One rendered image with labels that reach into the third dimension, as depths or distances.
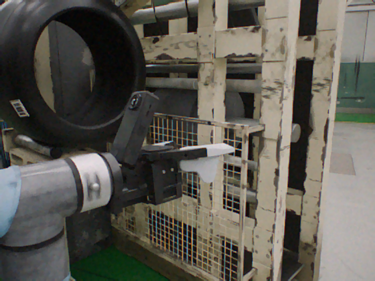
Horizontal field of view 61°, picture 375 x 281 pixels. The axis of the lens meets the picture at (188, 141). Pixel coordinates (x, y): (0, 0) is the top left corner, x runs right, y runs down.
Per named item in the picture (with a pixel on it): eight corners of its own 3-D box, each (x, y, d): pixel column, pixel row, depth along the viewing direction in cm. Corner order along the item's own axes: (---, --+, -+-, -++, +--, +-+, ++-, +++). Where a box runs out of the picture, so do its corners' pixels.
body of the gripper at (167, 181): (159, 189, 57) (94, 207, 49) (154, 140, 56) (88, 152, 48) (187, 195, 51) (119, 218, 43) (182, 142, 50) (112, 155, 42)
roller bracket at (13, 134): (3, 151, 137) (1, 129, 135) (88, 137, 166) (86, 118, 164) (7, 152, 135) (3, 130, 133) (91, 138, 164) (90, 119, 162)
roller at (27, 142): (25, 142, 141) (15, 145, 138) (23, 132, 140) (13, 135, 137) (63, 156, 118) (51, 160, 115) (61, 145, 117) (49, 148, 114)
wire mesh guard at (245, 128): (110, 225, 188) (104, 106, 173) (113, 224, 189) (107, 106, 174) (240, 297, 129) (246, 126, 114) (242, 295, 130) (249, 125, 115)
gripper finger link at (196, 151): (204, 155, 52) (151, 160, 52) (203, 144, 52) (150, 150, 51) (209, 160, 48) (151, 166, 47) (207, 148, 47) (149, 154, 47)
